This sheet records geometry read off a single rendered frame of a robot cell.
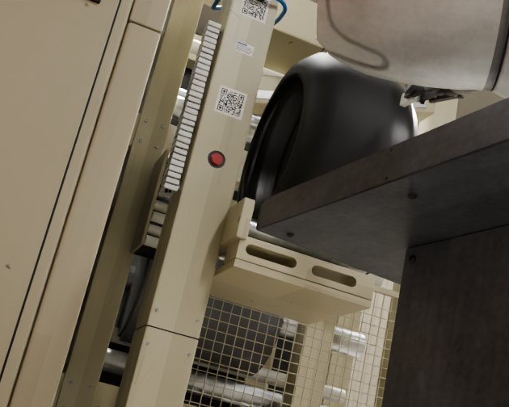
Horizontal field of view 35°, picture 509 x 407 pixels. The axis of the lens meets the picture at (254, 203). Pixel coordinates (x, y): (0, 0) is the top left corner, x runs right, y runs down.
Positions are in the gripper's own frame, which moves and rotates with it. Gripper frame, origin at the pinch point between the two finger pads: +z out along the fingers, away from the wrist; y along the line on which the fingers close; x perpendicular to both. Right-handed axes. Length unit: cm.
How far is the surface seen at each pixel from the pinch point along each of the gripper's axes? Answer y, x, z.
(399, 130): -4.0, 4.7, 10.2
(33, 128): 76, 46, -55
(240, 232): 27, 40, 14
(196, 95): 42, 7, 31
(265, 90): 15, -15, 74
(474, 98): -240, -184, 390
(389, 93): -1.0, -5.1, 14.8
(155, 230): 37, 39, 67
